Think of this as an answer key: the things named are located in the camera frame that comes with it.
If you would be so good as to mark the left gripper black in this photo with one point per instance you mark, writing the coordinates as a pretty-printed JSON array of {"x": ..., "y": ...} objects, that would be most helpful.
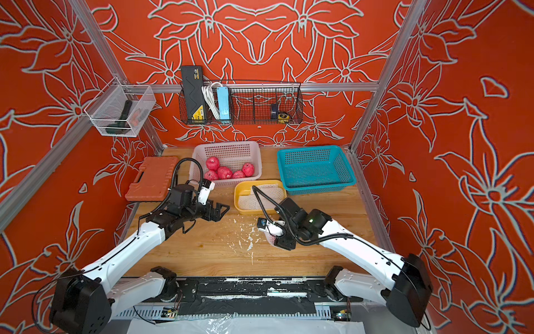
[{"x": 217, "y": 216}]

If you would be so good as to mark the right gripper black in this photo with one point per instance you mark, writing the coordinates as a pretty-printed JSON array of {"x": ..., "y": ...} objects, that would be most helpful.
[{"x": 280, "y": 242}]

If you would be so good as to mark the netted apple bottom hidden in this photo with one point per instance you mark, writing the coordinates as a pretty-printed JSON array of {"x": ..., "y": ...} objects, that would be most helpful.
[{"x": 273, "y": 233}]

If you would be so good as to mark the netted apple large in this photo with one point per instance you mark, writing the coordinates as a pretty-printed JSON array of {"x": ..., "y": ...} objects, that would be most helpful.
[{"x": 213, "y": 163}]

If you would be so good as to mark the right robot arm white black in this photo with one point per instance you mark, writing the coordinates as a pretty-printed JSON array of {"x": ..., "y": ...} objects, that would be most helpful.
[{"x": 400, "y": 283}]

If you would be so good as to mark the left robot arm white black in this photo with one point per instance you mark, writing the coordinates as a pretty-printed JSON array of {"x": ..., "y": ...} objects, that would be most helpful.
[{"x": 85, "y": 301}]

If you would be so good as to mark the yellow plastic tray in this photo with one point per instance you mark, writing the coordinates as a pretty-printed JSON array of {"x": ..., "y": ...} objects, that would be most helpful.
[{"x": 246, "y": 184}]

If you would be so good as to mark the pink plastic basket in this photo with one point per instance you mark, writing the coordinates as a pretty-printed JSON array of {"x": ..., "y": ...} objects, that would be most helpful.
[{"x": 230, "y": 154}]

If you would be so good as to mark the teal plastic basket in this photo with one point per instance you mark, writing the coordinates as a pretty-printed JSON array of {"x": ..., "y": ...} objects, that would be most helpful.
[{"x": 320, "y": 169}]

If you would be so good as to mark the orange tool case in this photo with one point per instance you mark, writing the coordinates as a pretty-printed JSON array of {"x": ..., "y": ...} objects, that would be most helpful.
[{"x": 153, "y": 180}]

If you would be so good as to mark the small tape measure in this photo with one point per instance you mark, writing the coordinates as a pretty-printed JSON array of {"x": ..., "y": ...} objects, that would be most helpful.
[{"x": 283, "y": 118}]

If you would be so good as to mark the light blue power bank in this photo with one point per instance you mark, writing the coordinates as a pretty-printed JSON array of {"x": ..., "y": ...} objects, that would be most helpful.
[{"x": 223, "y": 104}]

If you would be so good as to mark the dark green tool in box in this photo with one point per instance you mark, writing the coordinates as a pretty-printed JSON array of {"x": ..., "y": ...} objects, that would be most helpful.
[{"x": 120, "y": 126}]

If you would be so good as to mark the black yellow device box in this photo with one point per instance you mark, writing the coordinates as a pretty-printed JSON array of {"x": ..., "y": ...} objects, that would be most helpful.
[{"x": 192, "y": 84}]

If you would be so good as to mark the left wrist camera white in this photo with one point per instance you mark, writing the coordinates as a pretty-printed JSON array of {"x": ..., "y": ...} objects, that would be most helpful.
[{"x": 206, "y": 188}]

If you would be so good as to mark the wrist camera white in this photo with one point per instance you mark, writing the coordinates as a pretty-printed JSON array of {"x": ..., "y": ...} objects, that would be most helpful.
[
  {"x": 206, "y": 188},
  {"x": 261, "y": 224}
]

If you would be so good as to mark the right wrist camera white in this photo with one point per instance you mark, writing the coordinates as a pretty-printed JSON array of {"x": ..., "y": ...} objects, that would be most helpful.
[{"x": 261, "y": 224}]

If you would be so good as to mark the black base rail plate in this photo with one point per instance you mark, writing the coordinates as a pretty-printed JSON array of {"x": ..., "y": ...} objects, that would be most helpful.
[{"x": 240, "y": 297}]

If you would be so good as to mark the black wire wall basket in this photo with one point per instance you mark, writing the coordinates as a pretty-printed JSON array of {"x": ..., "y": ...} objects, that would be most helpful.
[{"x": 253, "y": 103}]

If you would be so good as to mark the clear acrylic wall box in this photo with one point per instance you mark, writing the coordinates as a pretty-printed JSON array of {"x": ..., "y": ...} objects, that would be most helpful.
[{"x": 105, "y": 108}]

